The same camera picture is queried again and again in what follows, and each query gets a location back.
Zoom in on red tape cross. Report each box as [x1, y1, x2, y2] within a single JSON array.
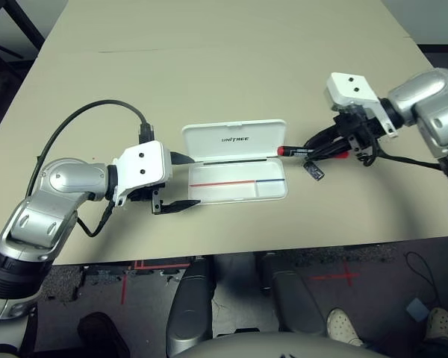
[[309, 260, 361, 288]]

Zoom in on short black left wrist cable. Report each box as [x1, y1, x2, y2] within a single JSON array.
[[76, 203, 115, 239]]

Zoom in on grey robot leg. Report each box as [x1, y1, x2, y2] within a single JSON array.
[[259, 251, 328, 339], [166, 255, 216, 357]]

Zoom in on small blue-grey box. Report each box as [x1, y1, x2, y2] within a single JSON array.
[[405, 297, 430, 321]]

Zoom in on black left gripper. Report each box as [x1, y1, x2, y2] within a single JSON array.
[[128, 151, 202, 216]]

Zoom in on white perforated shoe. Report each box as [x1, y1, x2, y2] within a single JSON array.
[[326, 307, 365, 348], [423, 307, 448, 346]]

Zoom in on thin black floor cable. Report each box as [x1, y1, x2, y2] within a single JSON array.
[[402, 251, 444, 310]]

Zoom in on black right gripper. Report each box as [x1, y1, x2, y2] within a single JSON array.
[[304, 110, 382, 166]]

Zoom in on black shoe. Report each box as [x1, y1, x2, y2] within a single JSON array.
[[77, 312, 130, 358]]

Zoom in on red tape lines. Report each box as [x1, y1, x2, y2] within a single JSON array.
[[119, 257, 191, 305]]

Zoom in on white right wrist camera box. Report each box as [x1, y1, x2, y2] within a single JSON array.
[[324, 72, 399, 139]]

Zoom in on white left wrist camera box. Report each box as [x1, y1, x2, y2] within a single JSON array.
[[113, 140, 172, 208]]

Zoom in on grey robot torso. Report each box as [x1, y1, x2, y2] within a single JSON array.
[[175, 330, 389, 358]]

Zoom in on black marker with red cap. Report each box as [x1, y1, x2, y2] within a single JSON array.
[[276, 145, 350, 160]]

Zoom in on black metal frame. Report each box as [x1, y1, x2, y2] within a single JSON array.
[[0, 0, 46, 45]]

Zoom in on white plastic pencil case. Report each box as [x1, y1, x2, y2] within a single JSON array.
[[181, 119, 289, 205]]

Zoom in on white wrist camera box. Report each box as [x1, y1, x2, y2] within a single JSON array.
[[113, 140, 172, 208], [324, 72, 399, 139]]

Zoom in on grey robot right leg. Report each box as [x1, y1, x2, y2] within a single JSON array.
[[259, 251, 328, 339]]

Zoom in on long black left arm cable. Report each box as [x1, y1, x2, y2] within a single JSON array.
[[25, 99, 155, 198]]

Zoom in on grey robot left leg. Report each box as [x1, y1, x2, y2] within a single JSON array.
[[166, 255, 216, 357]]

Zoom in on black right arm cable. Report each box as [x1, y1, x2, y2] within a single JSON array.
[[358, 148, 448, 172]]

